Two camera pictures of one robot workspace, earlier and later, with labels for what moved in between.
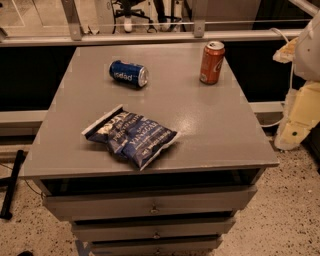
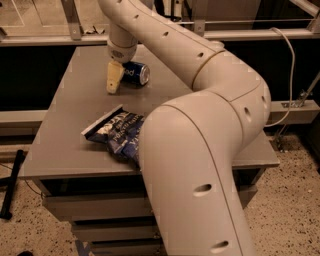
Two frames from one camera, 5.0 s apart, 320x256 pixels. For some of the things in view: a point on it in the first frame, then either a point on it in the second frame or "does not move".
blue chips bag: x=137 y=140 does not move
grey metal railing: x=71 y=33 does not move
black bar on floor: x=9 y=182 does not move
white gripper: x=308 y=53 -> x=121 y=54
